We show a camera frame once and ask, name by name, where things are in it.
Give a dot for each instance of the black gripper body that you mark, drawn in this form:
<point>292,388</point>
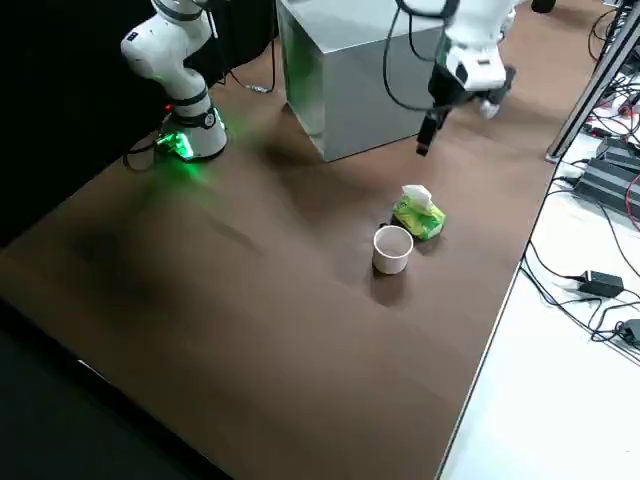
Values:
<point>442,90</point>

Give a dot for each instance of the green tissue pack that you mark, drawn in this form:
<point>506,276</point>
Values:
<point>420,217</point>

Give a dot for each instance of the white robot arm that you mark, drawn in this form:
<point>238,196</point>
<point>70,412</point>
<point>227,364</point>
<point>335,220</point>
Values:
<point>170,50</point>

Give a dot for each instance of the grey metal cabinet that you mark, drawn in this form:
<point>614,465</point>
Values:
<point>360,95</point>

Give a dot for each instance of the black rounded object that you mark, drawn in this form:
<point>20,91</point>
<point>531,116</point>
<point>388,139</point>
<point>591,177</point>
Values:
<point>542,5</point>

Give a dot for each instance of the long black power brick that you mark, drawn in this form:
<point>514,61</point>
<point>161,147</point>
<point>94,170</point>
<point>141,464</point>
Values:
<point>607,187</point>
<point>620,152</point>

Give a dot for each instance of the small black power adapter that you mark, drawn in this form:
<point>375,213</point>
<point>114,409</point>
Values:
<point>602,282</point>
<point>631,332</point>

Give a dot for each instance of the white side table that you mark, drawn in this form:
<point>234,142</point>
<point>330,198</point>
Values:
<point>550,400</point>

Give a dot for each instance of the aluminium frame post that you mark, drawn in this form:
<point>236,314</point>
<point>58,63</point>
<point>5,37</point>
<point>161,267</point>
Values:
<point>590,85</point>

